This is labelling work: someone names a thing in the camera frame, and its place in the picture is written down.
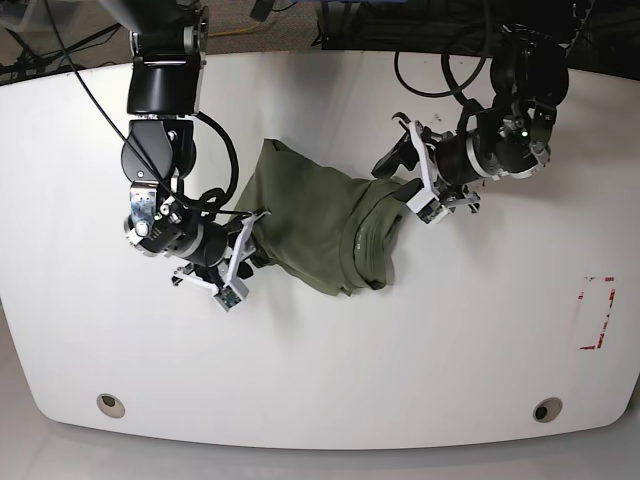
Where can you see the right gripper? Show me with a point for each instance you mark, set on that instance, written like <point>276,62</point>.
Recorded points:
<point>205,245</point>

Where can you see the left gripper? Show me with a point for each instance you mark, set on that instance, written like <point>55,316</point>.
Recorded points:
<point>457,159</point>

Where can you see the olive green T-shirt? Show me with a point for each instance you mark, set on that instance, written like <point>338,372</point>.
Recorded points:
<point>331,231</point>

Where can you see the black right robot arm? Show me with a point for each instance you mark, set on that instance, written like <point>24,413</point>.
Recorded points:
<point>168,40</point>

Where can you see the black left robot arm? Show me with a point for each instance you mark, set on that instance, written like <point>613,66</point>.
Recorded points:
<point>529,76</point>

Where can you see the red tape rectangle marking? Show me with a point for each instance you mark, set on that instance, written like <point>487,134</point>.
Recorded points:
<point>593,312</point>

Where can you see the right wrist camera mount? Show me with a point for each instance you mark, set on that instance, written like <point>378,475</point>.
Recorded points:
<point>230,265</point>

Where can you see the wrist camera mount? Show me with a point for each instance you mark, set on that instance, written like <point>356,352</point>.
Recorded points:
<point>230,265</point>
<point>436,200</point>

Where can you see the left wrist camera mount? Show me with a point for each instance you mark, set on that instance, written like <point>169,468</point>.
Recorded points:
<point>436,200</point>

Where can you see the left table cable grommet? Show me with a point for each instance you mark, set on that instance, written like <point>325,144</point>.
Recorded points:
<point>110,406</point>

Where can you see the table cable grommet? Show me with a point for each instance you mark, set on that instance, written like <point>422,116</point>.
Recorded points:
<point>110,406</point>
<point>547,410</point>

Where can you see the right table cable grommet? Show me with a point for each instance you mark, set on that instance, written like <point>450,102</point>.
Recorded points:
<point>547,410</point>

